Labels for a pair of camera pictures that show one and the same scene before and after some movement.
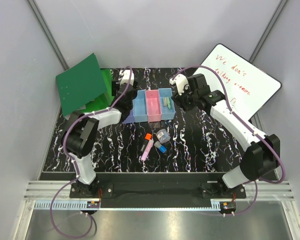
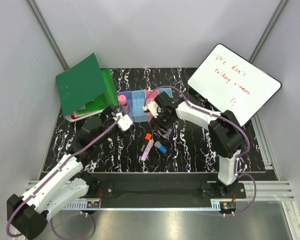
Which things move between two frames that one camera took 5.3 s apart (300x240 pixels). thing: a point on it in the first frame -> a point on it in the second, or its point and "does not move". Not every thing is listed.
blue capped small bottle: x=161 y=148 does not move
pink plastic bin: x=153 y=105 does not move
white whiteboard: x=248 y=88 does not move
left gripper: x=134 y=92 -> x=113 y=120
